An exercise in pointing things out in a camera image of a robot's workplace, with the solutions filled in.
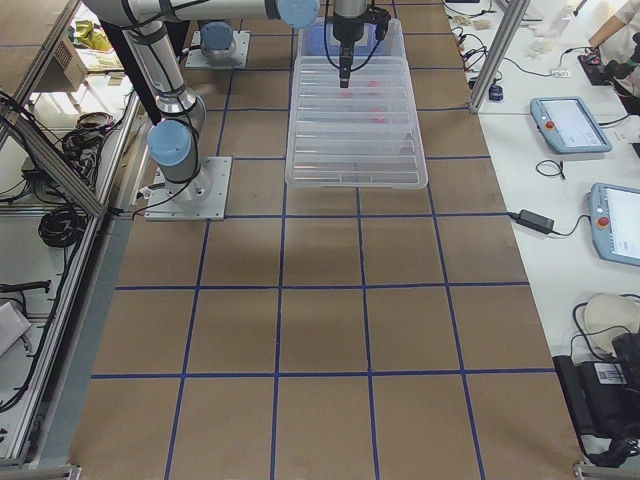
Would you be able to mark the black power adapter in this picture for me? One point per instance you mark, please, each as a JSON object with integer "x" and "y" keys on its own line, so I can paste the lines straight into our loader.
{"x": 533, "y": 221}

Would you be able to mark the teach pendant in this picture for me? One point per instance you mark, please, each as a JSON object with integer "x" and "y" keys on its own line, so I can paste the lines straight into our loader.
{"x": 568, "y": 126}
{"x": 614, "y": 213}

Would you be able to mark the far teach pendant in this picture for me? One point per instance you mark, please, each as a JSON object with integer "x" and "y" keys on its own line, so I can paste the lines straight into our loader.
{"x": 568, "y": 126}

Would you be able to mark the blue plastic tray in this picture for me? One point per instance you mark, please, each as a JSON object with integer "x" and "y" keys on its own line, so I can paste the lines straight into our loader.
{"x": 312, "y": 43}

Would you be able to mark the near teach pendant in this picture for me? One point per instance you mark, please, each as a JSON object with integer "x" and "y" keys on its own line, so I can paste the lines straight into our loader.
{"x": 614, "y": 213}

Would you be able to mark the clear ribbed box lid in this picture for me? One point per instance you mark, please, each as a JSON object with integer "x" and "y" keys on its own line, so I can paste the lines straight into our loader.
{"x": 332, "y": 141}

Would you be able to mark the aluminium frame post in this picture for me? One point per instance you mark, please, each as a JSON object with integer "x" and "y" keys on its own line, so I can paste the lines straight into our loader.
{"x": 504, "y": 35}

